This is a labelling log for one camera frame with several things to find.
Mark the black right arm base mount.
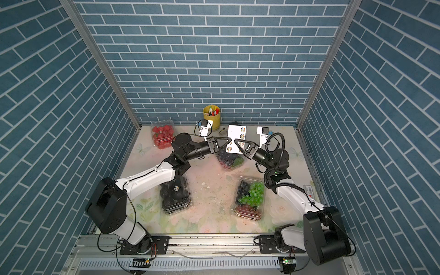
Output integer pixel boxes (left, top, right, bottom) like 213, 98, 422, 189
253, 224, 305, 254

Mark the aluminium corner post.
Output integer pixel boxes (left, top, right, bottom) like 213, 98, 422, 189
297, 0, 362, 129
60, 0, 142, 130

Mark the grey desk stapler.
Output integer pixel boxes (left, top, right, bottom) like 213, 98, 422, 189
218, 121, 238, 136

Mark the clear box of strawberries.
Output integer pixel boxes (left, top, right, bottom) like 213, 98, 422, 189
151, 120, 175, 149

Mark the aluminium front rail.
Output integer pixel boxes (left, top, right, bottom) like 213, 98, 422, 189
72, 233, 307, 259

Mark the white fruit sticker sheet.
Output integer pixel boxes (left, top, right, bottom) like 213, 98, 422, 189
226, 125, 246, 154

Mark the clear box of blueberries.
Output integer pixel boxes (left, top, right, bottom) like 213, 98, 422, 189
216, 152, 245, 171

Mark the clear box of mixed grapes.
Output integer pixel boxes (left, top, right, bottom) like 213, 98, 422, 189
232, 177, 266, 221

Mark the yellow pen cup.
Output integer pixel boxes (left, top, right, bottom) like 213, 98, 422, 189
203, 105, 221, 131

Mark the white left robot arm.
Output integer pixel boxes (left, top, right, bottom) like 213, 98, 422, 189
85, 133, 232, 247

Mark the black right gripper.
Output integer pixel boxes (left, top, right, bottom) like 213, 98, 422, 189
236, 141, 276, 175

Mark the white label strip on table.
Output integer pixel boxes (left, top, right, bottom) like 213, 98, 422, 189
304, 185, 315, 198

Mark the aluminium corner post left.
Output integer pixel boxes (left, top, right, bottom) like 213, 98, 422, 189
60, 0, 142, 130

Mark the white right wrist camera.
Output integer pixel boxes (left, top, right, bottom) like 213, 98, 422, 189
257, 126, 269, 148

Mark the clear box of avocados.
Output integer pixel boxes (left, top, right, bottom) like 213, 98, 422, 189
160, 176, 191, 214

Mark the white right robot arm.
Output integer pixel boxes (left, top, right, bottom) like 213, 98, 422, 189
234, 132, 357, 265

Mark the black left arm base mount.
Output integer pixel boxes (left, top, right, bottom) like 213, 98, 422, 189
120, 234, 171, 256

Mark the aluminium corner post right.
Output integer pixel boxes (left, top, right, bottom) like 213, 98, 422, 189
297, 0, 362, 129

